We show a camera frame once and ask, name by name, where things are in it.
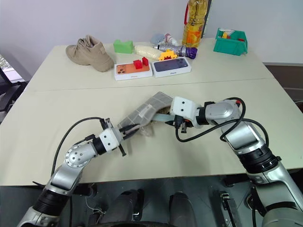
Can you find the yellow cooking oil bottle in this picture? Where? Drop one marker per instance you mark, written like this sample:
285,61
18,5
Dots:
194,28

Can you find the tan suede shoe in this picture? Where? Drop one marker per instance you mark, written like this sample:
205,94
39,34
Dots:
90,54

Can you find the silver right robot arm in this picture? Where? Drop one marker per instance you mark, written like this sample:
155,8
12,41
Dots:
248,137

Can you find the yellow piece in bin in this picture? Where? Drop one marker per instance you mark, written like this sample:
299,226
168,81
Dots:
224,35

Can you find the silver taped bottle purple end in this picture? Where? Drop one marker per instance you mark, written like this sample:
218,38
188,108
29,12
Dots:
177,49

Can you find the red piece in bin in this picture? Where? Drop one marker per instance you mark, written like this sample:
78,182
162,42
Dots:
241,39

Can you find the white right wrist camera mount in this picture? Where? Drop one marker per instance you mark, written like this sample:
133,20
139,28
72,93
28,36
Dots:
183,106

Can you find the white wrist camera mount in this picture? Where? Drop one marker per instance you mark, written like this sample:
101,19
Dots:
183,106
109,139

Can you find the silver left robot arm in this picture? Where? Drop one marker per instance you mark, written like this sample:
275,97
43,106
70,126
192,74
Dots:
75,158

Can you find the dark rounded shape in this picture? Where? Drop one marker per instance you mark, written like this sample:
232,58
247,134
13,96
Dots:
125,205
182,208

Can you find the white pink small bottle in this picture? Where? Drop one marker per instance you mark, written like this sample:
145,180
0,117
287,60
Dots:
171,39

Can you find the green plastic block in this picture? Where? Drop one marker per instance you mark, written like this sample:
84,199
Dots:
122,46

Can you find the grey blue plush toy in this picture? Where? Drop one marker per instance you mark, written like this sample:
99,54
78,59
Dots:
156,39

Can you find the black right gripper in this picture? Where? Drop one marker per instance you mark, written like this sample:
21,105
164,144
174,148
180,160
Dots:
181,124

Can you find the white rice bag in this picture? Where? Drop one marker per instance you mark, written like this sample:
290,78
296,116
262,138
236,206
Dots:
148,52

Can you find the purple phone box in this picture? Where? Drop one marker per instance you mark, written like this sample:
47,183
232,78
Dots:
171,67

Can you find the red toy block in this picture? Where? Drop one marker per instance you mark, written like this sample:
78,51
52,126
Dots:
145,61
137,64

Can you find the yellow toy brick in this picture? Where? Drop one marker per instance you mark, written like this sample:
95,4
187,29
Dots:
168,55

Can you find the orange phone box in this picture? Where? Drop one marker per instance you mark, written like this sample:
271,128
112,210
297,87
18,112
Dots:
129,72

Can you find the green plastic parts bin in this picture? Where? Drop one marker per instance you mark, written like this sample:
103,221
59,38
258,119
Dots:
229,46

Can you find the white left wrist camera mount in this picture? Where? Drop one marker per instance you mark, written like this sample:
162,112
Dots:
109,139

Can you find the black table frame bracket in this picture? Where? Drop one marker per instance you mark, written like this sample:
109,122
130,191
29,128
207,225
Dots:
228,201

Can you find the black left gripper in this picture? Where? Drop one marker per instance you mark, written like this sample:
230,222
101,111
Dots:
121,136

